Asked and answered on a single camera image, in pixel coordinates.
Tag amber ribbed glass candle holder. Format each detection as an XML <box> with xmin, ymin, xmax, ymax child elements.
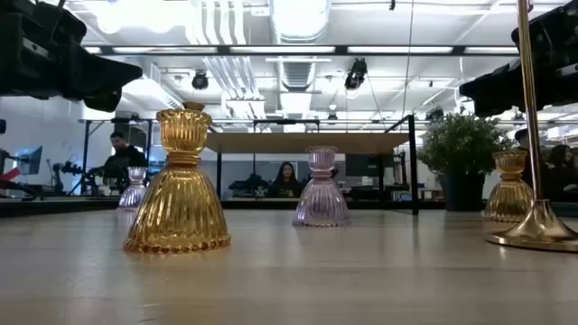
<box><xmin>483</xmin><ymin>150</ymin><xmax>535</xmax><ymax>223</ymax></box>
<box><xmin>123</xmin><ymin>107</ymin><xmax>232</xmax><ymax>255</ymax></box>

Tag tallest brass candlestick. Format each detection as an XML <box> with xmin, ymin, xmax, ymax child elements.
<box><xmin>486</xmin><ymin>0</ymin><xmax>578</xmax><ymax>253</ymax></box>

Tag pink ribbed glass candle holder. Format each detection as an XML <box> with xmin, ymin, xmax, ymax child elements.
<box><xmin>292</xmin><ymin>144</ymin><xmax>351</xmax><ymax>228</ymax></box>
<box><xmin>117</xmin><ymin>165</ymin><xmax>149</xmax><ymax>209</ymax></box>

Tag thin hanging cable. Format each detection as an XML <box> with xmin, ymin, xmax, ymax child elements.
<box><xmin>401</xmin><ymin>0</ymin><xmax>415</xmax><ymax>119</ymax></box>

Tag dark computer monitor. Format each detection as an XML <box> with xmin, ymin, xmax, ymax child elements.
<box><xmin>345</xmin><ymin>153</ymin><xmax>384</xmax><ymax>178</ymax></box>

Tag silver ventilation duct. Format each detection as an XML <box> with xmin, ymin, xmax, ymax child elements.
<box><xmin>269</xmin><ymin>0</ymin><xmax>332</xmax><ymax>44</ymax></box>

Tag wooden shelf black metal legs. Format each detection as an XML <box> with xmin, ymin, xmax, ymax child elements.
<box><xmin>205</xmin><ymin>114</ymin><xmax>420</xmax><ymax>216</ymax></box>

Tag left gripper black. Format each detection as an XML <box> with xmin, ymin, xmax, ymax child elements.
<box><xmin>0</xmin><ymin>0</ymin><xmax>144</xmax><ymax>114</ymax></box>

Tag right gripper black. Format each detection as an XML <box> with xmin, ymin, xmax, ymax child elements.
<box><xmin>459</xmin><ymin>2</ymin><xmax>578</xmax><ymax>118</ymax></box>

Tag green potted plant black pot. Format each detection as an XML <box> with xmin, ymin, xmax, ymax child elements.
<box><xmin>415</xmin><ymin>107</ymin><xmax>516</xmax><ymax>212</ymax></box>

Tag black aluminium table frame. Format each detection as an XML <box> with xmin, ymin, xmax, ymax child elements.
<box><xmin>0</xmin><ymin>197</ymin><xmax>578</xmax><ymax>218</ymax></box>

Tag ceiling vent grille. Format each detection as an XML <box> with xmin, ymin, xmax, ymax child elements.
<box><xmin>280</xmin><ymin>60</ymin><xmax>313</xmax><ymax>91</ymax></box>

